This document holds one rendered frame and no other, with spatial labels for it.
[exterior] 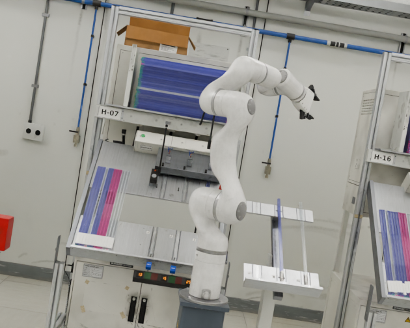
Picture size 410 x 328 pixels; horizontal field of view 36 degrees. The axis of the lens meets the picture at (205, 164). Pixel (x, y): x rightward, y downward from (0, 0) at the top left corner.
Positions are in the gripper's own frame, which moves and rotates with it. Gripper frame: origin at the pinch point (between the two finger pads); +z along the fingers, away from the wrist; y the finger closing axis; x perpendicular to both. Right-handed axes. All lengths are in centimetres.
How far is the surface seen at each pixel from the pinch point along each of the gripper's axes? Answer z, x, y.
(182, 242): -6, -42, 75
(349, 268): 84, -1, 56
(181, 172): 0, -63, 41
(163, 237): -12, -49, 76
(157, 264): -16, -43, 89
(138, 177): -12, -78, 51
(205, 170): 6, -53, 36
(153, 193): -9, -68, 56
